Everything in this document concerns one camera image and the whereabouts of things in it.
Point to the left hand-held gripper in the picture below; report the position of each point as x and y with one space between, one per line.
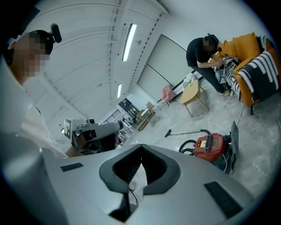
87 127

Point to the black white striped blanket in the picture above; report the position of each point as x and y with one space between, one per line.
261 72

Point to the striped cushion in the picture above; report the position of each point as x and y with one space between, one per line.
233 85

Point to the wooden coffee table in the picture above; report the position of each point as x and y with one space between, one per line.
191 94

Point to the metal vacuum wand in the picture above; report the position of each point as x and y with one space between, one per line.
184 132

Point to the person's head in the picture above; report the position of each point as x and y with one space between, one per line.
28 61

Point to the person in white shirt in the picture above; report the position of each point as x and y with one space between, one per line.
19 105

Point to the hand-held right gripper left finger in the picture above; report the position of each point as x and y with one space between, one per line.
83 186

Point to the person's left forearm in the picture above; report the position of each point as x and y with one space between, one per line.
73 153

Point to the white upright device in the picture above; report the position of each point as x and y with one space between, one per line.
228 66

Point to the black head-mounted camera rig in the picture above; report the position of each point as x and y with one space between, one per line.
56 33

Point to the orange sofa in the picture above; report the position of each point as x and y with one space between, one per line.
248 46

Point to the long ceiling light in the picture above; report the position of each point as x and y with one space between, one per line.
129 41

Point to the person's left hand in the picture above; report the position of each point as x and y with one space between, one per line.
81 141

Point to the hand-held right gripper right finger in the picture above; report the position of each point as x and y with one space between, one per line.
197 197

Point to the red vacuum cleaner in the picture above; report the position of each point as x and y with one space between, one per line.
210 147

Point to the short ceiling light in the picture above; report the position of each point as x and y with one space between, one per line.
119 90

